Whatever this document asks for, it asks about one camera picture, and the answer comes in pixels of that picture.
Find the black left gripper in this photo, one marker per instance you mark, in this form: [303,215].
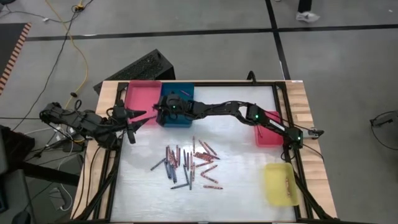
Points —
[119,119]

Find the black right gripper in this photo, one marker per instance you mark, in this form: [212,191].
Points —
[172,104]

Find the purple crayon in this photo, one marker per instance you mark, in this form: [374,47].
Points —
[185,92]

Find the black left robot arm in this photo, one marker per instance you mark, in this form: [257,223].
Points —
[87,123]

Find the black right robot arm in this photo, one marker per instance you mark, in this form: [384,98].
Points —
[224,109]

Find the large pink plastic bin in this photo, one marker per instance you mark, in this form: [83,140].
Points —
[141,96]

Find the blue plastic bin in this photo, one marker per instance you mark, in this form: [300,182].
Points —
[174,124]

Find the black floor beam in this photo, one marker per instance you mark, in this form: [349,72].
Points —
[49,174]

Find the grey power adapter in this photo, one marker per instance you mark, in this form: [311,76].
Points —
[57,197]

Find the small red plastic bin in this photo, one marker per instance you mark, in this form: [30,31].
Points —
[270,137]

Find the dark fabric bundle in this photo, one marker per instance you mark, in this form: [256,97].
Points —
[15,146]

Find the yellow plastic bin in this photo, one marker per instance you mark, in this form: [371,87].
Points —
[276,183]

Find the black mat orange striped edge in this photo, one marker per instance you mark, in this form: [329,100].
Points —
[9,40]

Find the person's leg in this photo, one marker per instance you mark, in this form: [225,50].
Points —
[306,14]

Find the grey floor device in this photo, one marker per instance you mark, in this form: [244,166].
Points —
[385,119]

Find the black metal table frame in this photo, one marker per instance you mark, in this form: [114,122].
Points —
[236,84]

